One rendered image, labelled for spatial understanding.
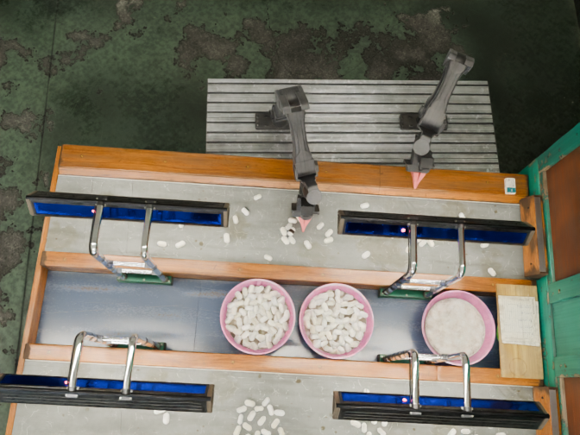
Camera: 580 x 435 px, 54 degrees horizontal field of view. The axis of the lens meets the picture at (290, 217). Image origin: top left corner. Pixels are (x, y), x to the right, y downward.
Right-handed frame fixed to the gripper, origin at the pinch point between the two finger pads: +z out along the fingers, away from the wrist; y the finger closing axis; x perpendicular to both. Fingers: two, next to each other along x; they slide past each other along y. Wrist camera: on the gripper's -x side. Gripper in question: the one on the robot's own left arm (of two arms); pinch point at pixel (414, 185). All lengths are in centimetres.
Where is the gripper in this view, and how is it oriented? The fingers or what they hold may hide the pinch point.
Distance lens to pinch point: 214.2
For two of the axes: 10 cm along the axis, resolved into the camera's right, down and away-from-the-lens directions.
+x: 0.0, -4.0, 9.2
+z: -0.7, 9.2, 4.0
